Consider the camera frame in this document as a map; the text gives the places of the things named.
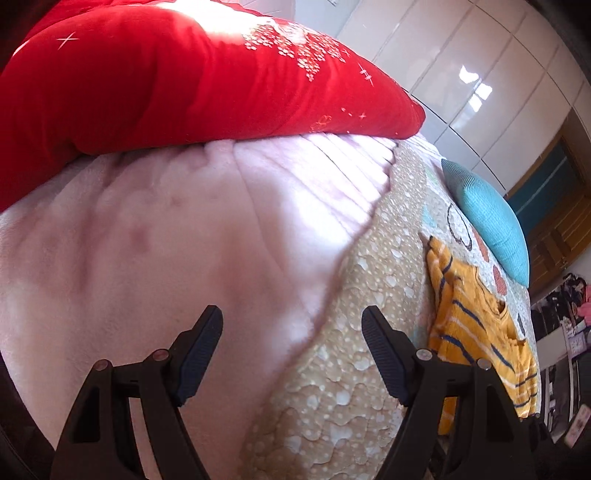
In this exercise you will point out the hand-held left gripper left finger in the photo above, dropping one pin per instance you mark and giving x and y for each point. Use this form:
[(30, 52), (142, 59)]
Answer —
[(196, 355)]

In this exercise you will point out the yellow striped knit sweater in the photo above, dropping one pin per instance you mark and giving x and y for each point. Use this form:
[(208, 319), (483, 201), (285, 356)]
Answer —
[(466, 300)]

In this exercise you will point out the blue knit pillow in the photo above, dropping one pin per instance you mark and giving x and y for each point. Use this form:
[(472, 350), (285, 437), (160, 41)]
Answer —
[(494, 217)]

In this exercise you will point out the patterned quilted bedspread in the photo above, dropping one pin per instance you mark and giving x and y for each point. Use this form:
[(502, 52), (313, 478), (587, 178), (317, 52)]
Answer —
[(346, 369)]

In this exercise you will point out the red embroidered quilt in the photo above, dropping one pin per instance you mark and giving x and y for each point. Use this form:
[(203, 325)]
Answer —
[(161, 78)]

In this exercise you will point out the pink cloth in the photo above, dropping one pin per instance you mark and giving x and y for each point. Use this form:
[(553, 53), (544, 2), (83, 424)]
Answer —
[(586, 304)]

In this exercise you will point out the wooden door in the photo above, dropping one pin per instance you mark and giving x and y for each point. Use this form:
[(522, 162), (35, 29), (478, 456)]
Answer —
[(558, 240)]

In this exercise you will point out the white glossy wardrobe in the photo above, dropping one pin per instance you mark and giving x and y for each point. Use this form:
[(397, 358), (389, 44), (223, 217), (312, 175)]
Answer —
[(461, 69)]

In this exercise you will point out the cluttered storage shelf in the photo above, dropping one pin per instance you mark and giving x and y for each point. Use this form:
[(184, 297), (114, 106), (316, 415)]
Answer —
[(561, 350)]

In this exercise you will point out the pale pink fleece blanket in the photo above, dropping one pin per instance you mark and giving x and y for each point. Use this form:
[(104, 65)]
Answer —
[(138, 254)]

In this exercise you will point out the teal wall panel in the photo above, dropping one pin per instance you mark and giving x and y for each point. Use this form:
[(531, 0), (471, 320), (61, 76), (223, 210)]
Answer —
[(540, 189)]

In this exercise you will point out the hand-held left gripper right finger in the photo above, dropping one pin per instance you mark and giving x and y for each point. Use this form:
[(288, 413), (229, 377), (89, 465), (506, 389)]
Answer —
[(388, 357)]

